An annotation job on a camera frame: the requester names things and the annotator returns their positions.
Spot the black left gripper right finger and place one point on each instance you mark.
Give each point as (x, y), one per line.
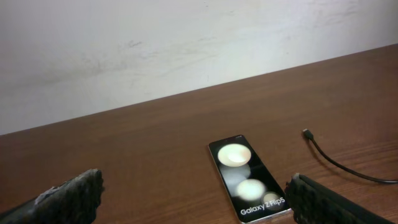
(311, 203)

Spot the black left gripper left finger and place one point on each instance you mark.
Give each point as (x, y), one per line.
(75, 201)

